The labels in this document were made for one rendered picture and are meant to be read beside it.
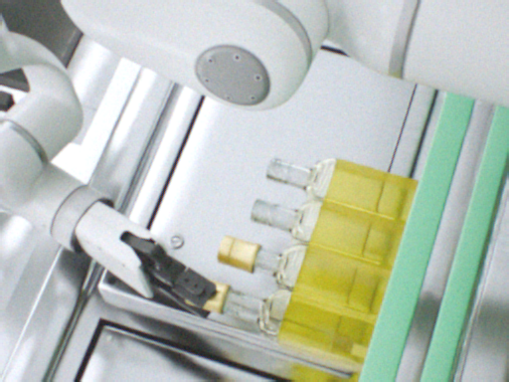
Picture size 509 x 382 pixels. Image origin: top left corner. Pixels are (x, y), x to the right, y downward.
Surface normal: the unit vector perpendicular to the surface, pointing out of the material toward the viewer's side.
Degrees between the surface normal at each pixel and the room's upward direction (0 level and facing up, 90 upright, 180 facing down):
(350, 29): 46
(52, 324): 90
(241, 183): 90
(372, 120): 90
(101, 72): 90
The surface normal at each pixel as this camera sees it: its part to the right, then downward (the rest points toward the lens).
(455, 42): -0.29, 0.34
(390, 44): -0.41, 0.57
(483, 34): -0.25, 0.14
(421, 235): -0.04, -0.43
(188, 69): -0.38, 0.77
